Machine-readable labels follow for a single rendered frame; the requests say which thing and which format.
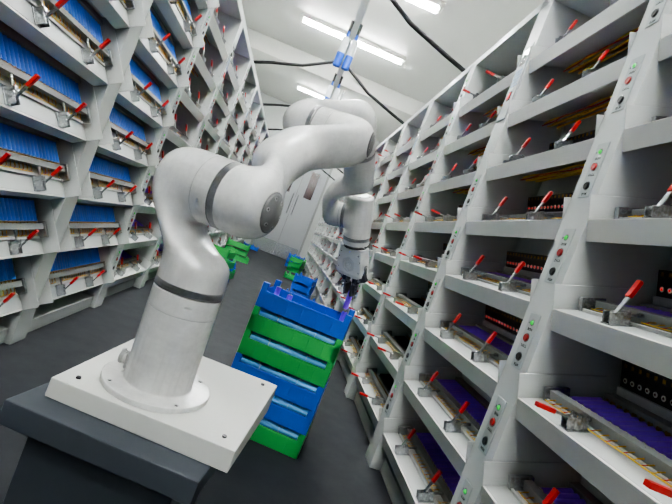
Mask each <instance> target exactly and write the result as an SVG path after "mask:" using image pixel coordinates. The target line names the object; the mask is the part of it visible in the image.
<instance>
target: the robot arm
mask: <svg viewBox="0 0 672 504"><path fill-rule="evenodd" d="M282 124H283V130H281V131H279V132H277V133H275V134H273V135H271V136H270V137H268V138H267V139H265V140H264V141H263V142H261V143H260V144H259V145H258V147H257V148H256V149H255V151H254V153H253V157H252V166H248V165H245V164H242V163H239V162H236V161H234V160H231V159H228V158H225V157H223V156H220V155H217V154H214V153H212V152H209V151H206V150H202V149H199V148H194V147H181V148H177V149H174V150H172V151H170V152H169V153H168V154H167V155H165V157H164V158H163V159H162V160H161V161H160V163H159V165H158V166H157V168H156V171H155V173H154V176H153V180H152V198H153V204H154V208H155V212H156V216H157V219H158V223H159V227H160V230H161V235H162V241H163V252H162V257H161V261H160V264H159V267H158V270H157V273H156V276H155V279H154V282H153V285H152V288H151V291H150V294H149V297H148V300H147V303H146V306H145V309H144V312H143V315H142V318H141V321H140V325H139V328H138V331H137V334H136V337H135V340H134V343H133V346H132V349H131V351H128V350H127V348H125V347H124V348H123V349H122V351H121V352H120V354H119V356H118V359H116V360H113V361H111V362H108V363H107V364H106V365H105V366H104V367H103V368H102V371H101V374H100V382H101V384H102V386H103V387H104V389H105V390H106V391H107V392H108V393H109V394H111V395H112V396H113V397H115V398H117V399H118V400H120V401H122V402H124V403H126V404H128V405H131V406H133V407H136V408H139V409H143V410H147V411H151V412H157V413H165V414H183V413H190V412H193V411H197V410H199V409H201V408H202V407H203V406H205V405H206V403H207V401H208V399H209V395H210V391H209V388H208V386H207V384H206V383H205V382H204V381H203V380H202V379H201V378H200V377H199V376H197V375H196V374H197V371H198V368H199V365H200V362H201V359H202V356H203V353H204V350H205V348H206V345H207V342H208V339H209V336H210V333H211V330H212V327H213V324H214V321H215V319H216V316H217V313H218V310H219V307H220V305H221V302H222V299H223V296H224V293H225V290H226V287H227V284H228V280H229V275H230V271H229V267H228V265H227V263H226V261H225V260H224V259H223V257H222V256H221V255H220V254H219V252H218V251H217V249H216V248H215V246H214V244H213V243H212V241H211V239H210V237H209V234H208V231H207V225H208V226H211V227H213V228H216V229H218V230H220V231H223V232H225V233H228V234H230V235H233V236H235V237H238V238H242V239H257V238H261V237H264V236H265V235H267V234H269V233H270V232H271V231H272V230H273V229H274V228H275V227H276V225H277V224H278V222H279V220H280V217H281V213H282V209H283V205H284V199H285V194H286V191H287V189H288V188H289V186H290V185H291V184H292V183H293V182H294V181H295V180H297V179H298V178H300V177H301V176H303V175H304V174H306V173H307V172H310V171H314V170H320V169H335V168H343V171H344V175H343V176H341V177H339V178H338V179H336V180H335V181H333V182H332V183H331V184H330V185H329V187H328V188H327V190H326V191H325V193H324V196H323V200H322V214H323V219H324V221H325V223H327V224H329V225H332V226H338V227H343V228H344V234H343V236H342V237H343V243H342V244H341V247H340V250H339V254H338V259H337V266H336V269H337V271H338V272H339V273H340V274H341V276H342V278H343V282H344V286H343V294H346V293H348V292H349V296H350V297H352V296H354V295H356V293H357V288H358V284H360V283H366V282H368V279H367V274H368V267H369V249H368V248H367V246H368V245H369V240H370V233H371V225H372V218H373V210H374V203H375V198H374V197H373V196H371V195H368V194H365V193H368V192H369V191H370V190H371V189H372V188H373V185H374V176H375V157H376V128H377V123H376V115H375V112H374V110H373V108H372V107H371V106H370V105H369V104H368V103H367V102H366V101H363V100H359V99H355V100H334V99H323V98H310V99H304V100H300V101H297V102H295V103H293V104H292V105H290V106H289V107H288V108H287V110H286V111H285V113H284V115H283V121H282ZM346 196H348V199H347V203H342V202H339V201H338V199H340V198H342V197H346ZM351 278H353V279H352V282H351V280H350V279H351ZM351 283H352V285H351ZM349 290H350V291H349Z"/></svg>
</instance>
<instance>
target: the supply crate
mask: <svg viewBox="0 0 672 504"><path fill-rule="evenodd" d="M281 283H282V281H280V280H278V279H277V280H276V281H275V284H274V286H272V287H270V285H271V283H269V282H266V281H265V282H264V283H263V285H262V288H261V290H260V293H259V296H258V298H257V301H256V303H255V305H256V306H259V307H261V308H264V309H266V310H269V311H271V312H274V313H276V314H278V315H281V316H283V317H286V318H288V319H291V320H293V321H296V322H298V323H300V324H303V325H305V326H308V327H310V328H313V329H315V330H318V331H320V332H322V333H325V334H327V335H330V336H332V337H335V338H337V339H340V340H342V341H343V339H344V337H345V336H346V334H347V332H348V329H349V327H350V324H351V322H352V319H353V317H354V314H355V310H353V309H350V311H349V313H348V314H346V316H345V319H344V321H343V322H342V321H340V320H339V318H340V316H341V312H339V311H336V310H334V309H331V308H329V307H326V306H324V305H321V304H319V303H316V302H314V301H311V300H309V299H306V298H304V297H302V296H299V295H297V294H294V293H292V292H289V291H287V290H284V289H281V291H280V294H279V296H278V295H276V294H274V292H275V289H276V287H277V286H279V287H280V286H281ZM288 294H291V295H293V298H292V300H288V299H286V298H287V295H288Z"/></svg>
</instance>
